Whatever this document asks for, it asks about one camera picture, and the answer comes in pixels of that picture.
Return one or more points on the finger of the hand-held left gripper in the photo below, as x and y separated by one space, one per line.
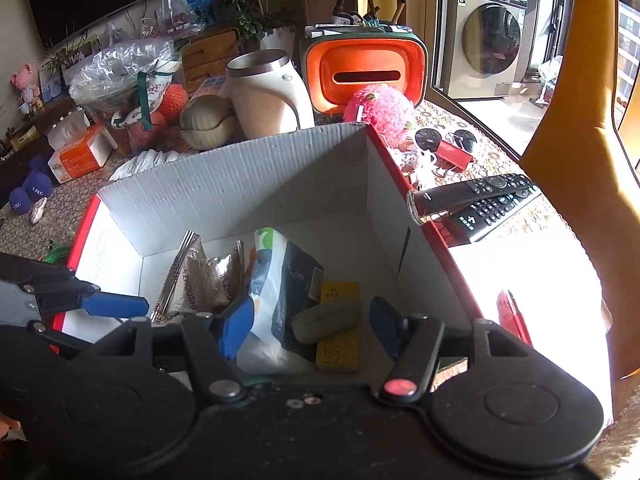
60 336
117 306

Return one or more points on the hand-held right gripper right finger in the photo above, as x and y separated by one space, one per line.
387 325

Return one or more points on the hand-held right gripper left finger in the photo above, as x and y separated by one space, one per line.
235 322

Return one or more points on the brown snack packet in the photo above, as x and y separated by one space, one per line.
225 275

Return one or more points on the silver snack packet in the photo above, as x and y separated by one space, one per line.
192 285

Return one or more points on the small yellow box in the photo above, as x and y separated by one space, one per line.
340 292

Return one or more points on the grey-green oval case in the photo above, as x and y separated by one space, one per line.
325 320

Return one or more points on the green embroidered tassel sachet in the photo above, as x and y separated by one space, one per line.
55 254

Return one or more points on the white and navy snack packet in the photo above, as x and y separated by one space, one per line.
295 280

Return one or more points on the white face-print sachet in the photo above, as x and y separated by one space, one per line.
38 210

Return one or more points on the red cardboard box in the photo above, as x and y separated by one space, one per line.
250 185

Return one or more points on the blue dumbbell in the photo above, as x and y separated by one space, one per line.
40 180
19 202

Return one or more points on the crumpled white paper towel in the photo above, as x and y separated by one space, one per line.
145 162

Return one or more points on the black many-button remote control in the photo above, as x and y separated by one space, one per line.
492 217

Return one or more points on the orange tissue box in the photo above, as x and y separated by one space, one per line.
80 155

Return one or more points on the slim black remote control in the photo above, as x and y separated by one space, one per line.
470 192

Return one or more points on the black sunglasses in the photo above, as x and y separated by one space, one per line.
427 139

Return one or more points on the pale green round container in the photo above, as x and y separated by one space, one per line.
207 120

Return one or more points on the pink fuzzy ball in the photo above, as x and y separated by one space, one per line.
380 110

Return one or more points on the pink teddy bear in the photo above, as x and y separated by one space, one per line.
27 82

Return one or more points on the yellow giraffe-shaped chair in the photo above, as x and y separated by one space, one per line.
575 185

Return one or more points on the plastic bag covered bucket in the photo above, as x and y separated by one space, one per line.
120 70

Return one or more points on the wooden TV cabinet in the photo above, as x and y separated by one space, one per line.
210 55

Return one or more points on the orange green storage box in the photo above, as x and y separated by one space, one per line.
365 55

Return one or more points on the white plastic bag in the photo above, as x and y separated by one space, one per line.
175 10

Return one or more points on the washing machine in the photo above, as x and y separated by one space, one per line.
487 35

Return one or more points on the tall potted plant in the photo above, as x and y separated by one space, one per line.
250 15

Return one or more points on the white pedestal fan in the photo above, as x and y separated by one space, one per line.
545 80

